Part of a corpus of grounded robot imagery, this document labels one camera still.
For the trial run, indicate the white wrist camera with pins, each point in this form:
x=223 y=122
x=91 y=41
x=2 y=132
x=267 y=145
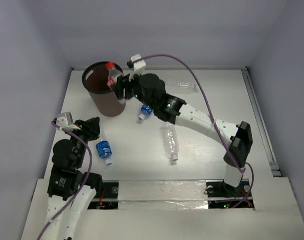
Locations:
x=136 y=64
x=64 y=120

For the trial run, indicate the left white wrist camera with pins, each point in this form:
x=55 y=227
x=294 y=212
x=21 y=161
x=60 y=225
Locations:
x=64 y=120

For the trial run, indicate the blue label bottle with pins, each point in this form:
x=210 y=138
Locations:
x=103 y=149
x=145 y=112

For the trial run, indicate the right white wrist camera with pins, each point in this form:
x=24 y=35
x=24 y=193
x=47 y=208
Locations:
x=136 y=64

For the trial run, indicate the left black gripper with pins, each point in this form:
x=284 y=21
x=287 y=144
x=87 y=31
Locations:
x=90 y=128

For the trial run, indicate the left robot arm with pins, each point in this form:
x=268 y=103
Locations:
x=69 y=190

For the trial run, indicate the aluminium rail right edge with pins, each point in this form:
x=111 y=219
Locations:
x=261 y=124

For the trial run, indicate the clear bottle blue cap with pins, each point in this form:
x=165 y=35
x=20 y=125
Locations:
x=170 y=139

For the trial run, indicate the clear bottle at back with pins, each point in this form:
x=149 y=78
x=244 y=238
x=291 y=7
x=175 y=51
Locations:
x=180 y=87

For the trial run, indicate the taped white front board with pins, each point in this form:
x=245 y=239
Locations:
x=162 y=195

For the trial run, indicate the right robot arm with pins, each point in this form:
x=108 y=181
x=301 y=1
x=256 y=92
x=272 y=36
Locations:
x=150 y=90

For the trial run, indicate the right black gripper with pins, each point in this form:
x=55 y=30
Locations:
x=123 y=82

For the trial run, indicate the brown plastic waste bin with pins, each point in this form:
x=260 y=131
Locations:
x=94 y=80

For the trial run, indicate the red label clear bottle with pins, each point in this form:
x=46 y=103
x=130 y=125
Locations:
x=113 y=74

